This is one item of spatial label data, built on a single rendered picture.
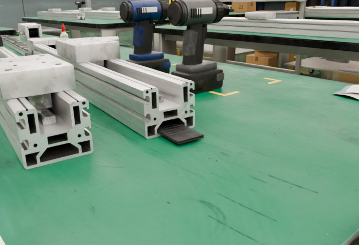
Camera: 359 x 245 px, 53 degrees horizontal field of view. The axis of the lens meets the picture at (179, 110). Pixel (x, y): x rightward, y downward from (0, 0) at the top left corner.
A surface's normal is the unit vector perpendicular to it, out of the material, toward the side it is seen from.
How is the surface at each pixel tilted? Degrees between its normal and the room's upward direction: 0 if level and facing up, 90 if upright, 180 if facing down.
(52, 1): 90
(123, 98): 90
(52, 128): 0
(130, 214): 0
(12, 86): 90
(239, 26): 90
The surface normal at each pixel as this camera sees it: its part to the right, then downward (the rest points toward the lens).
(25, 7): 0.65, 0.22
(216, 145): -0.02, -0.95
